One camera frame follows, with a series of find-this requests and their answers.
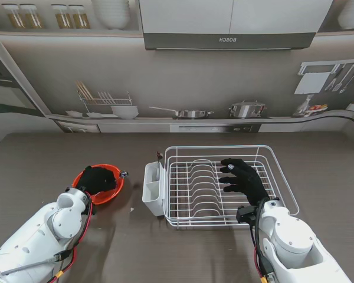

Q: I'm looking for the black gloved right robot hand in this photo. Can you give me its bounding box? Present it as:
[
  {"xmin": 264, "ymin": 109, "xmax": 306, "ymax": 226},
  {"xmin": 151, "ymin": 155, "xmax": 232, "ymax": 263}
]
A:
[{"xmin": 219, "ymin": 158, "xmax": 270, "ymax": 206}]

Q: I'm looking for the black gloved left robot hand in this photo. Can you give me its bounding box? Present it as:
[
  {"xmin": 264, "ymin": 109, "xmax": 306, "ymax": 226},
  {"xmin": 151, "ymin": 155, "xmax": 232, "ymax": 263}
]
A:
[{"xmin": 76, "ymin": 165, "xmax": 117, "ymax": 194}]

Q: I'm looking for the white plastic utensil holder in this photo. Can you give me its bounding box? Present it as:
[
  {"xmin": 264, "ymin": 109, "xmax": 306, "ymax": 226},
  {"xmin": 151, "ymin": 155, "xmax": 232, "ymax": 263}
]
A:
[{"xmin": 142, "ymin": 161, "xmax": 167, "ymax": 218}]

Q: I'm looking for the metal fork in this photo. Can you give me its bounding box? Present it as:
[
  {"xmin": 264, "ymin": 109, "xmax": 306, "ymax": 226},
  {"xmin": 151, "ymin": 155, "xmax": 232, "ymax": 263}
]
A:
[{"xmin": 155, "ymin": 150, "xmax": 163, "ymax": 180}]

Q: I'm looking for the orange plastic bowl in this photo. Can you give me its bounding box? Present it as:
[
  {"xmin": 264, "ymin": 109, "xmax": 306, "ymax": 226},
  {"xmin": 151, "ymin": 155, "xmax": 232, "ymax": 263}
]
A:
[{"xmin": 73, "ymin": 164, "xmax": 124, "ymax": 206}]

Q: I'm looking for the printed kitchen backdrop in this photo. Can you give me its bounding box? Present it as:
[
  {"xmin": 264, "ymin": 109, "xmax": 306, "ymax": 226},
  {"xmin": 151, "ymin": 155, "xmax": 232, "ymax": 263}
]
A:
[{"xmin": 0, "ymin": 0, "xmax": 354, "ymax": 157}]

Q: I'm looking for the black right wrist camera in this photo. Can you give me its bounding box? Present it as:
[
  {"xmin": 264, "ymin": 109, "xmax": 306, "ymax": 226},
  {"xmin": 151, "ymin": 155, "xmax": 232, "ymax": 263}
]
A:
[{"xmin": 235, "ymin": 205, "xmax": 256, "ymax": 225}]

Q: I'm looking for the red black left arm cable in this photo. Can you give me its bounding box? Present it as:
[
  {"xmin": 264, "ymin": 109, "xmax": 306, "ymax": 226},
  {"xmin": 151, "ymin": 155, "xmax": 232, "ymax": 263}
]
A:
[{"xmin": 51, "ymin": 193, "xmax": 96, "ymax": 283}]

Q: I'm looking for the black red right arm cable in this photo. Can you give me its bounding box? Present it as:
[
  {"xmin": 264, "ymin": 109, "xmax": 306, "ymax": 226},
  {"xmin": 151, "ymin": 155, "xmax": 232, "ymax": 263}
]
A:
[{"xmin": 250, "ymin": 198, "xmax": 275, "ymax": 283}]

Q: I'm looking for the white wire dish rack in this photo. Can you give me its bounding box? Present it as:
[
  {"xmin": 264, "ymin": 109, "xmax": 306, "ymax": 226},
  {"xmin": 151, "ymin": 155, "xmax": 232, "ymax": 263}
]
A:
[{"xmin": 162, "ymin": 145, "xmax": 300, "ymax": 229}]

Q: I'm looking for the grey left arm cable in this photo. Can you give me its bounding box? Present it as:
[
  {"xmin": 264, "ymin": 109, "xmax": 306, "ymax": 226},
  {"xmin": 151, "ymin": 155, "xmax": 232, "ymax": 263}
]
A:
[{"xmin": 0, "ymin": 255, "xmax": 68, "ymax": 277}]

